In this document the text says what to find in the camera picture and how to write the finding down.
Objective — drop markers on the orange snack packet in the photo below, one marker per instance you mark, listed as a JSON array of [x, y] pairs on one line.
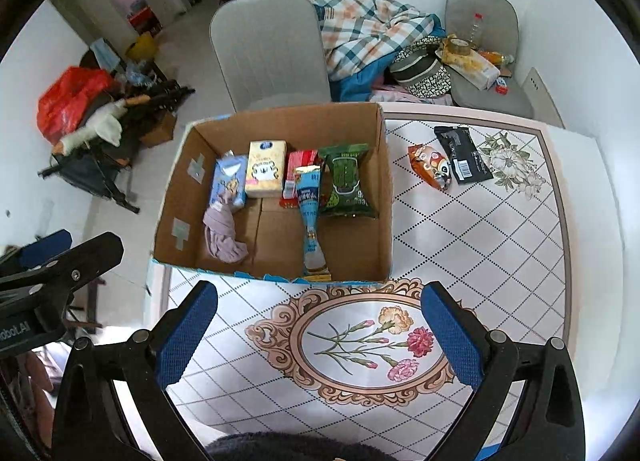
[[430, 165]]

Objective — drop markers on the black packet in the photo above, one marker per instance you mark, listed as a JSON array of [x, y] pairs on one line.
[[467, 164]]

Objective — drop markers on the floral pink fabric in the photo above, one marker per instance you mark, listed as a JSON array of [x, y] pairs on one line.
[[395, 93]]

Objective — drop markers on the grey cushioned chair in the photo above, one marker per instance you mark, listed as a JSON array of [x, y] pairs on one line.
[[499, 46]]

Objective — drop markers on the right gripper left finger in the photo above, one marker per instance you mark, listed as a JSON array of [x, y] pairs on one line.
[[157, 359]]

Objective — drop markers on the blue Nestle milk powder sachet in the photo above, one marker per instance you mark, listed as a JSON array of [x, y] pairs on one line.
[[308, 194]]

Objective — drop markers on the small brown cardboard box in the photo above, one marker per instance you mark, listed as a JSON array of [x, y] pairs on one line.
[[161, 132]]

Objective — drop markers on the plaid blanket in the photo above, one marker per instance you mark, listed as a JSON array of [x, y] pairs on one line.
[[361, 38]]

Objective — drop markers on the black tripod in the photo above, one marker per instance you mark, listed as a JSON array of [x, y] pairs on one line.
[[93, 171]]

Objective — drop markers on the yellow Vinda tissue pack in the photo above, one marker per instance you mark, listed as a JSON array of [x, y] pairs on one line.
[[265, 169]]

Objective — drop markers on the grey fabric chair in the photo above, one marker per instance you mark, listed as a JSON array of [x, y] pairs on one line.
[[270, 53]]

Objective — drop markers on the red plastic bag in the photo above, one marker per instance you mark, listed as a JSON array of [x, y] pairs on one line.
[[63, 106]]

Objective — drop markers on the yellow white bag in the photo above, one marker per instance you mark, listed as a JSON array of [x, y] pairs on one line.
[[461, 57]]

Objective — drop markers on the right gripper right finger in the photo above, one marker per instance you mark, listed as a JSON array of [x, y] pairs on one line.
[[485, 364]]

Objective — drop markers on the mauve cloth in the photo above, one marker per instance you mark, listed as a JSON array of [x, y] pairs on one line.
[[220, 236]]

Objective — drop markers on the green snack packet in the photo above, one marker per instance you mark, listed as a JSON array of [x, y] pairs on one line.
[[346, 197]]

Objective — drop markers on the patterned hat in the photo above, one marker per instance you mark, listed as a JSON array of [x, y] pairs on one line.
[[417, 68]]

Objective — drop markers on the red snack packet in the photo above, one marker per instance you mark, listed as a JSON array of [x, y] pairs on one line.
[[296, 160]]

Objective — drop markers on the plastic bottle red cap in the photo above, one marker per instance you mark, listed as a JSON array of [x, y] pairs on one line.
[[477, 30]]

